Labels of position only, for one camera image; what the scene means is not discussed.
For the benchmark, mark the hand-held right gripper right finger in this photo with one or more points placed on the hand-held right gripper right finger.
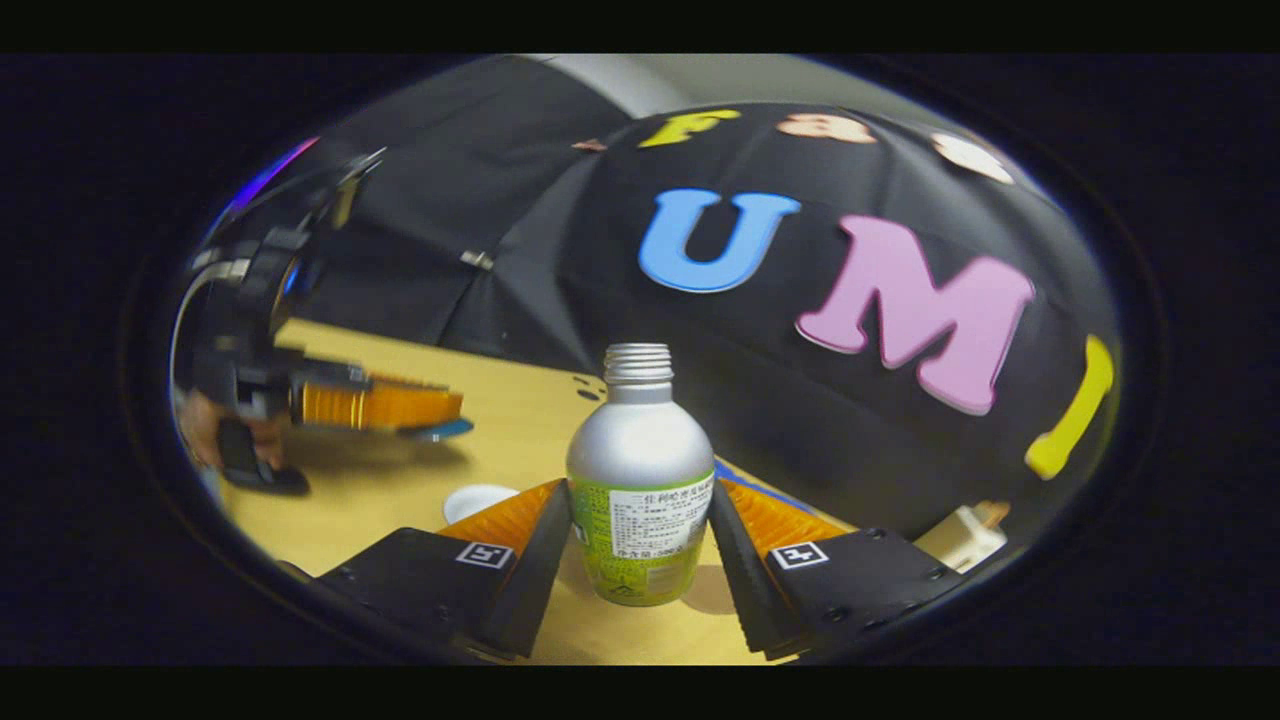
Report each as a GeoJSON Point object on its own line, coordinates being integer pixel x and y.
{"type": "Point", "coordinates": [745, 590]}

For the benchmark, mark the blue towel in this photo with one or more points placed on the blue towel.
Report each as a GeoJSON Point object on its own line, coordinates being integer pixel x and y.
{"type": "Point", "coordinates": [760, 486]}

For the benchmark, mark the red clip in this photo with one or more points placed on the red clip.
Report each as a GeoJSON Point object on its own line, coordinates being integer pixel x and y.
{"type": "Point", "coordinates": [589, 145]}

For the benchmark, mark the white toaster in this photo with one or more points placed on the white toaster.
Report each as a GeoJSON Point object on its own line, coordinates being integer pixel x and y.
{"type": "Point", "coordinates": [955, 545]}

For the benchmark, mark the black backdrop cloth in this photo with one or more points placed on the black backdrop cloth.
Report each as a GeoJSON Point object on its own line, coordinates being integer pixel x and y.
{"type": "Point", "coordinates": [780, 400]}

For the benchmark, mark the metal clip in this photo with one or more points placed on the metal clip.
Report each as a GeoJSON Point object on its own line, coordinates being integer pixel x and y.
{"type": "Point", "coordinates": [477, 260]}

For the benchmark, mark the teal teacup lid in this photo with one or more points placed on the teal teacup lid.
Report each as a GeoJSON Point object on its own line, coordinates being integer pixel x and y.
{"type": "Point", "coordinates": [445, 431]}

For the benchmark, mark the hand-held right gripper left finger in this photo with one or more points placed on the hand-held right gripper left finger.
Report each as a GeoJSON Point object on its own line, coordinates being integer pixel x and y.
{"type": "Point", "coordinates": [530, 580]}

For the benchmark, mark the silver green water bottle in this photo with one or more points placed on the silver green water bottle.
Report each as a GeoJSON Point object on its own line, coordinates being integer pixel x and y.
{"type": "Point", "coordinates": [640, 450]}

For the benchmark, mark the toasted bread slice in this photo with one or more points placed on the toasted bread slice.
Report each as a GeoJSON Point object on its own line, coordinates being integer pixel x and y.
{"type": "Point", "coordinates": [993, 512]}

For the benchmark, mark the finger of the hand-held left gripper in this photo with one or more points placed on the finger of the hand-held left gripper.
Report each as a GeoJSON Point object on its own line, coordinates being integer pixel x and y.
{"type": "Point", "coordinates": [380, 405]}

